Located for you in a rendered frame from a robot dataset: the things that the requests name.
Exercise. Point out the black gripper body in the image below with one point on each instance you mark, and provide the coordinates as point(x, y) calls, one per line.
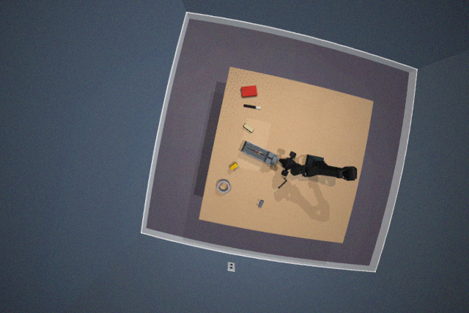
point(292, 155)

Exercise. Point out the red rectangular block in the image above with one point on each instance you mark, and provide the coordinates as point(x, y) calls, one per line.
point(249, 91)

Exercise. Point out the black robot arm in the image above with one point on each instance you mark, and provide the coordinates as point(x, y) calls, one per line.
point(348, 173)

